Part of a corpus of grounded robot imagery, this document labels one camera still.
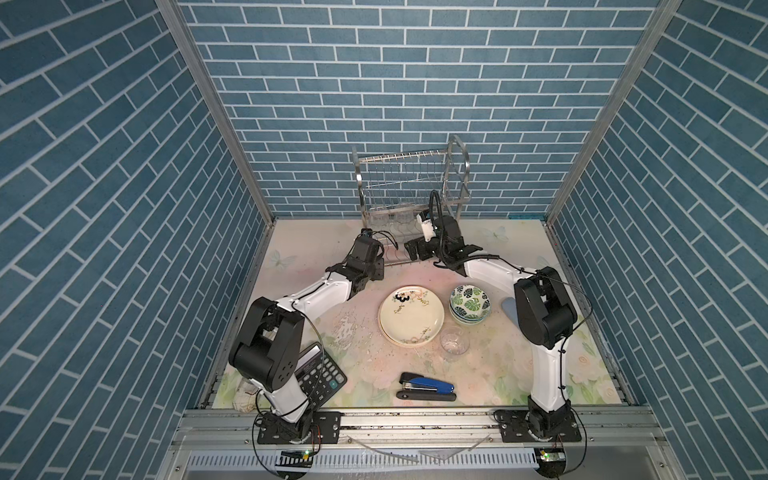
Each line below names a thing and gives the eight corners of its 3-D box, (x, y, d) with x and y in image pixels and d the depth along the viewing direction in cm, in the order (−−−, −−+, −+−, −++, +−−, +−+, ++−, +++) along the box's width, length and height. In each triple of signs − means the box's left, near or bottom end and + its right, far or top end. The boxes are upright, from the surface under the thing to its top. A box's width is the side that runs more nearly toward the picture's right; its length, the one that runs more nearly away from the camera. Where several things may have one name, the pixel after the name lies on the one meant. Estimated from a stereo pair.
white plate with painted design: (378, 348, 89) (377, 342, 85) (380, 292, 101) (380, 285, 97) (445, 348, 89) (447, 342, 85) (439, 293, 101) (441, 286, 98)
